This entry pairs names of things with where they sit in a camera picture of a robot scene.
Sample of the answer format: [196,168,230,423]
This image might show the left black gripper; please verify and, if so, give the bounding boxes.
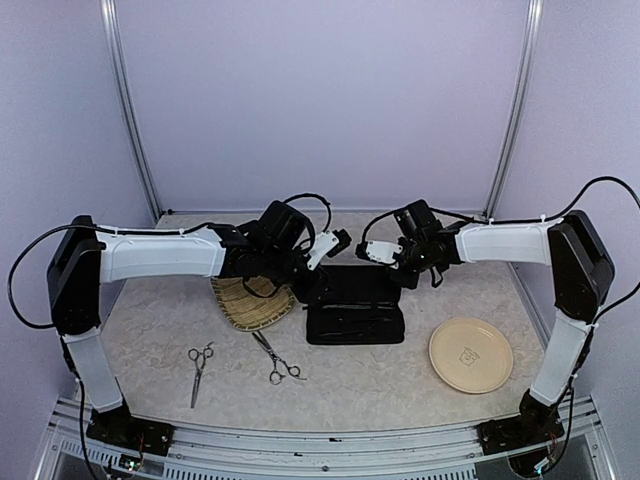
[261,245,342,306]

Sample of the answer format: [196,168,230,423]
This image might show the black zippered tool case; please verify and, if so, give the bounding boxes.
[306,265,405,346]

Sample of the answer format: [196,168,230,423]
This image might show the silver thinning scissors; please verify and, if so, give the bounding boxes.
[251,331,306,385]

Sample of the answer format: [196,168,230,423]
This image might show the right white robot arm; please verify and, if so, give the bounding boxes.
[385,200,615,444]

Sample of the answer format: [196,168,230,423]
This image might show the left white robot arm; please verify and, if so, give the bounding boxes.
[47,201,339,445]

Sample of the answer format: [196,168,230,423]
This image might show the woven bamboo tray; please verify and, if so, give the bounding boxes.
[210,277,296,332]

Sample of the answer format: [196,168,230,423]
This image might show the beige round plate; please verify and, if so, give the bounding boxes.
[428,317,514,395]

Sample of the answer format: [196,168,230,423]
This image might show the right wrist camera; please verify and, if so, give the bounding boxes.
[356,240,403,266]

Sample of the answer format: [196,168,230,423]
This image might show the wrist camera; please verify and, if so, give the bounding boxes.
[356,240,403,266]
[306,229,352,271]

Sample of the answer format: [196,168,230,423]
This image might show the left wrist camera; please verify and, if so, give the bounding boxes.
[306,229,352,271]

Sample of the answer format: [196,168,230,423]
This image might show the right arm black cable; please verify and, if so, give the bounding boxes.
[439,174,640,321]

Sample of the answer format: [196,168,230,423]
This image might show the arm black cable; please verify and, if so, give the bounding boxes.
[439,174,640,321]
[7,224,106,329]

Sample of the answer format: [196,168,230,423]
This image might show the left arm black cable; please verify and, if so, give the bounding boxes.
[7,224,106,329]

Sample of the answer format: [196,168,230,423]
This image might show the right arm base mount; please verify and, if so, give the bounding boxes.
[475,388,573,455]

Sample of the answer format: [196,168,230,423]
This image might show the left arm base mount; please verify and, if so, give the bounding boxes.
[86,409,174,457]

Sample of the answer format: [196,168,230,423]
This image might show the right aluminium frame post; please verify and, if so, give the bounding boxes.
[483,0,544,218]

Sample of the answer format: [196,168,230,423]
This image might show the aluminium frame post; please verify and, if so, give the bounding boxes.
[483,0,544,218]
[100,0,163,221]

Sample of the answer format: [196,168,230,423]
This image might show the front aluminium rail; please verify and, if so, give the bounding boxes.
[29,398,620,479]

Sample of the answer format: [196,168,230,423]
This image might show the left aluminium frame post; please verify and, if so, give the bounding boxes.
[100,0,163,221]

